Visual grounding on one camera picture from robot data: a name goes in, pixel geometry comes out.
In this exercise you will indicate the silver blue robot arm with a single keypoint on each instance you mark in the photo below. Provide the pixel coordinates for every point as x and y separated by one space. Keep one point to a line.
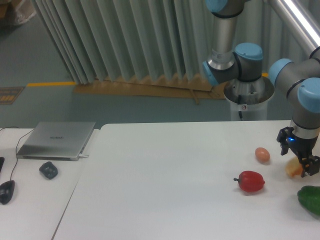
241 67

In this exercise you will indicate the pale green pleated curtain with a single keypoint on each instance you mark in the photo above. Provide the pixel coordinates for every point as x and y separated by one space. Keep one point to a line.
97 39

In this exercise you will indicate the green bell pepper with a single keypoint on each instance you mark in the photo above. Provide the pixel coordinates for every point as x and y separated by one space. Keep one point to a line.
309 198

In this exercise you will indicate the black keyboard edge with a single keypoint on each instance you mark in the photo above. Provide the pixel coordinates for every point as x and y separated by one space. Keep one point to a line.
2 160

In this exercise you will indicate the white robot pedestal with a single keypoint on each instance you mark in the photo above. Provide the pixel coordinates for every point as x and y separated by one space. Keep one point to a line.
248 101

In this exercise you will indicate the black computer mouse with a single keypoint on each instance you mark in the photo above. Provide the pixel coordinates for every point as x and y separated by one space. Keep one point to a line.
6 191

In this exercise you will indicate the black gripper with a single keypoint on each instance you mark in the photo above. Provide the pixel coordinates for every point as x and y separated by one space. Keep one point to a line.
302 148

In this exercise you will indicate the silver laptop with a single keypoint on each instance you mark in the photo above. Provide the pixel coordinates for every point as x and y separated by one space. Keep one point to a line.
57 140

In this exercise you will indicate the cardboard boxes in plastic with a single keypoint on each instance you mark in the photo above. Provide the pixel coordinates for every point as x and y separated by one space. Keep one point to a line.
16 12

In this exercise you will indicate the red bell pepper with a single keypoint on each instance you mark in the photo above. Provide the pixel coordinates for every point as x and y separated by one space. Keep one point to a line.
250 181

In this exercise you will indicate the brown egg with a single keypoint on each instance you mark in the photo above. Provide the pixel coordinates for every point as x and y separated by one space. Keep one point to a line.
262 155

